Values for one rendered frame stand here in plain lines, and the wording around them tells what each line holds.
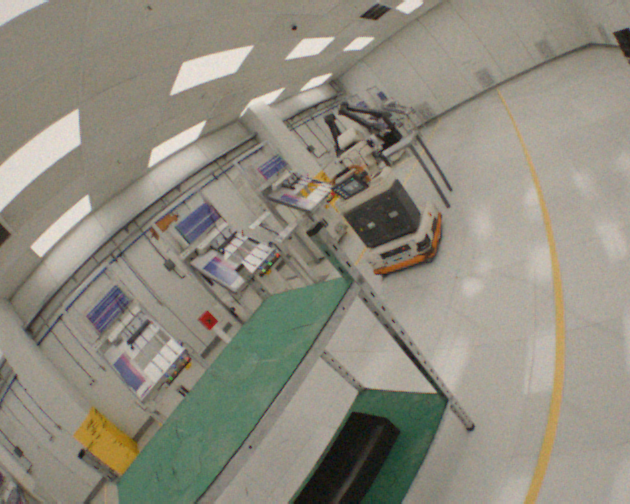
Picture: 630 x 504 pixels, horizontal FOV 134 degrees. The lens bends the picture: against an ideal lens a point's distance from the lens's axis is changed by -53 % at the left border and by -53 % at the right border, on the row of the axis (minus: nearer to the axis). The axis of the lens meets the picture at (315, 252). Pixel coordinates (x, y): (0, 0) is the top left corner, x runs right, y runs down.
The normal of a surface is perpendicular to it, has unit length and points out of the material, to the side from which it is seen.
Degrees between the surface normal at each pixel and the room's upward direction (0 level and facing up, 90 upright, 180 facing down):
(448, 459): 0
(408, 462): 0
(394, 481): 0
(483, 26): 90
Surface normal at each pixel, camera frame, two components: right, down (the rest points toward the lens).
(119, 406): 0.60, -0.25
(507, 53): -0.50, 0.62
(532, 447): -0.62, -0.74
